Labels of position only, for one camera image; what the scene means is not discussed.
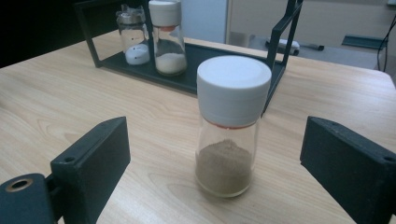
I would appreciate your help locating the white cabinet panel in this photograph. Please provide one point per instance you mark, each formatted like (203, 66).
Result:
(204, 18)

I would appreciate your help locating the lidless clear glass jar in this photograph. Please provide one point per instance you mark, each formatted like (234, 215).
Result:
(134, 40)

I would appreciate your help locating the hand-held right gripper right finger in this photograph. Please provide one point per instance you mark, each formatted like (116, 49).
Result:
(351, 168)

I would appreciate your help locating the dark flat tray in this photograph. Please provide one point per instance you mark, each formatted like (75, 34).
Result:
(362, 42)

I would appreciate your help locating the glass jar with white powder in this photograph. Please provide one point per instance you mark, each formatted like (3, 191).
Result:
(169, 62)

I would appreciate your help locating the dark pen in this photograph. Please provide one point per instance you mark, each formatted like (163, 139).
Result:
(314, 47)

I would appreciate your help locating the glass jar with brown powder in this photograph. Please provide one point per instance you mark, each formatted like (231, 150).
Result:
(232, 90)

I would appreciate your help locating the black metal rack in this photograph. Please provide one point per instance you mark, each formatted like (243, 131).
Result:
(190, 77)

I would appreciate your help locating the small white device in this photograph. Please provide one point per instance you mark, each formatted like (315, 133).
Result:
(285, 45)

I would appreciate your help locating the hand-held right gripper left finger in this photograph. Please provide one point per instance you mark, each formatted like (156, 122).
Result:
(91, 168)

